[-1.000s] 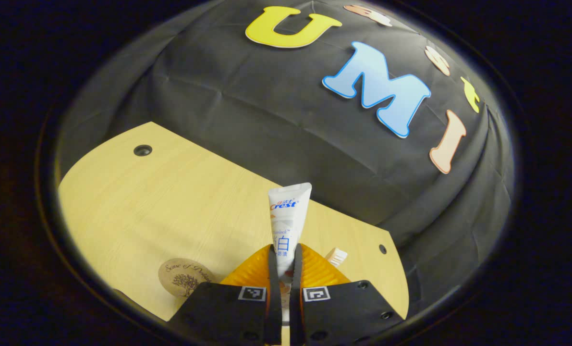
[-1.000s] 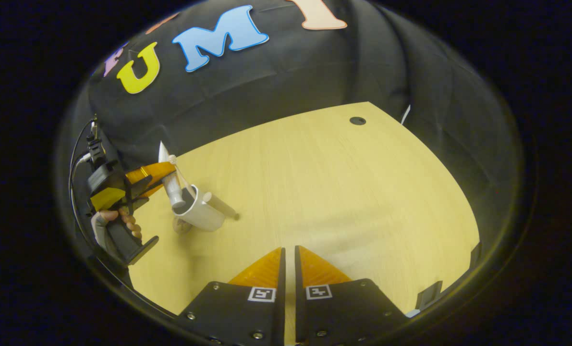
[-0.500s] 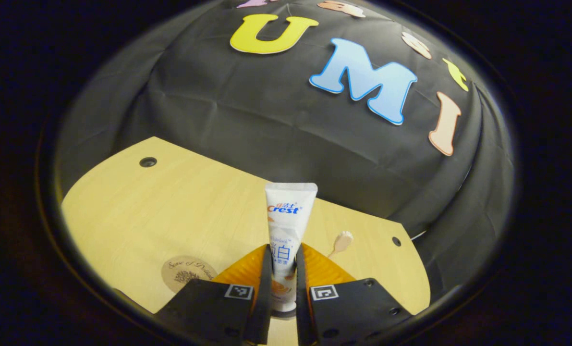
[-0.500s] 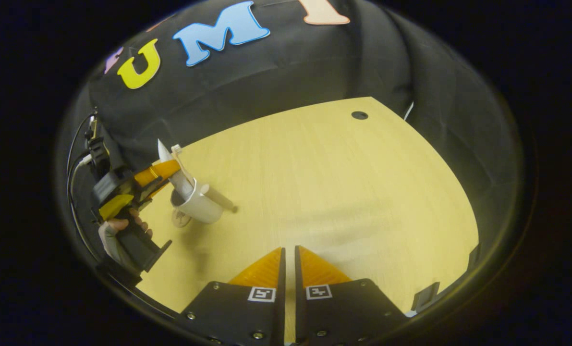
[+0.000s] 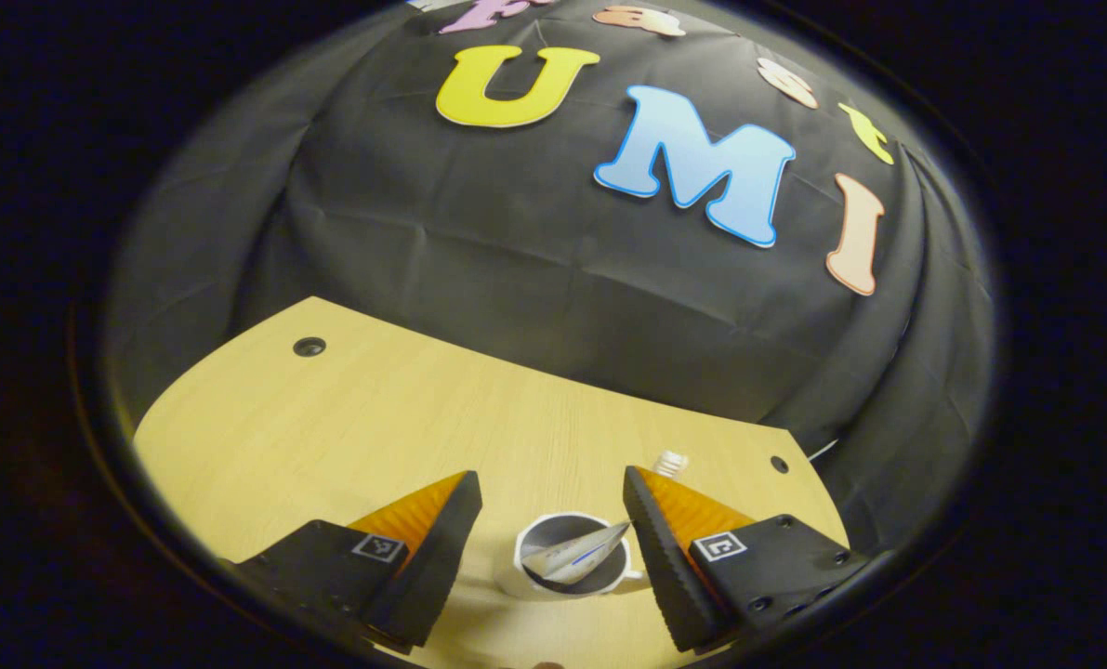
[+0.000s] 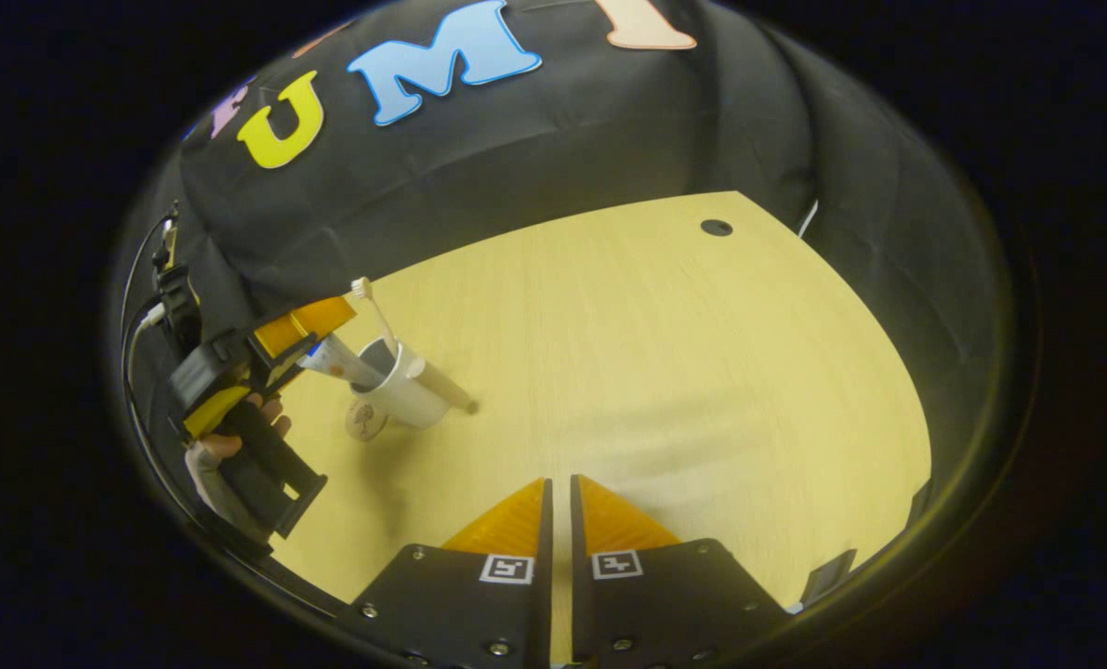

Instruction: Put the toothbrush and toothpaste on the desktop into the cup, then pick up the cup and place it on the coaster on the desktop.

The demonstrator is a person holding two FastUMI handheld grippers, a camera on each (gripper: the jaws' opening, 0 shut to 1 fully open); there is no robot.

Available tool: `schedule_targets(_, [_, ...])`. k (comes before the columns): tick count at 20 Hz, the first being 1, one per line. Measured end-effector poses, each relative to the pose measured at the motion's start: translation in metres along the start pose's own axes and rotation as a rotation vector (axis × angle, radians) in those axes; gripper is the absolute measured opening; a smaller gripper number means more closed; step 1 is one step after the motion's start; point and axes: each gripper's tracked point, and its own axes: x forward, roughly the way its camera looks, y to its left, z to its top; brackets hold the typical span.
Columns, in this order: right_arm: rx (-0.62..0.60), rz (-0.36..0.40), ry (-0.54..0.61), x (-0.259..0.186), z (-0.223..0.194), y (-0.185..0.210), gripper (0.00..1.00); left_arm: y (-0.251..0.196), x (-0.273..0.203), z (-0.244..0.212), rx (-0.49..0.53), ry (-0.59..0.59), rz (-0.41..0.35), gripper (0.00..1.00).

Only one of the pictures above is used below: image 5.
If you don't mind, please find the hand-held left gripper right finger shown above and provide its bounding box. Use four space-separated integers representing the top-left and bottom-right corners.
621 465 872 655

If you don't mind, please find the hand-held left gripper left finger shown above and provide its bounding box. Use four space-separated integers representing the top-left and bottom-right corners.
235 469 485 657

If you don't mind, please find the white toothpaste tube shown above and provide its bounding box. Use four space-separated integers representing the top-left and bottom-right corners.
521 521 631 586

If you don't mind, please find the white cup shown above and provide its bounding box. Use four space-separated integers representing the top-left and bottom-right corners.
497 511 648 601

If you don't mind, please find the wooden desktop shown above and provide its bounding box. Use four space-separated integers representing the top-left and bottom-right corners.
133 295 851 669

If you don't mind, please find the black backdrop cloth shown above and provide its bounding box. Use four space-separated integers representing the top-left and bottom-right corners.
107 0 998 558

